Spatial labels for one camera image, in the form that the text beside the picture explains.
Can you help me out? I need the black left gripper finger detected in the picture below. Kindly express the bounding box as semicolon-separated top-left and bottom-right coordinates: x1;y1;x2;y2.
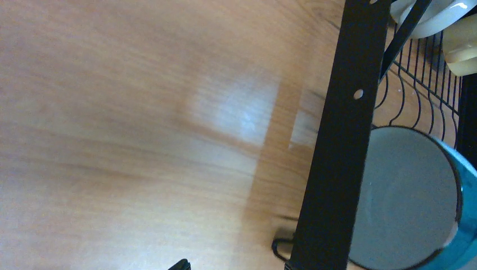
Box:
168;259;191;270

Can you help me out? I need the white bowl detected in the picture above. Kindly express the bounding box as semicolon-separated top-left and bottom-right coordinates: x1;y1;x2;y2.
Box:
349;126;476;269

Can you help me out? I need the black wire dish rack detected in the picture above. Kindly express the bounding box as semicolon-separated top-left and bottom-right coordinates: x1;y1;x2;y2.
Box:
271;0;477;270

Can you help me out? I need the yellow ceramic mug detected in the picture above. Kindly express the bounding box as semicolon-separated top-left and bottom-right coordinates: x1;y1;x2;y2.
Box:
443;14;476;77

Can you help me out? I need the tall patterned ceramic cup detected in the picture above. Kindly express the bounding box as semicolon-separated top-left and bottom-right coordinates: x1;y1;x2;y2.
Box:
390;0;476;39

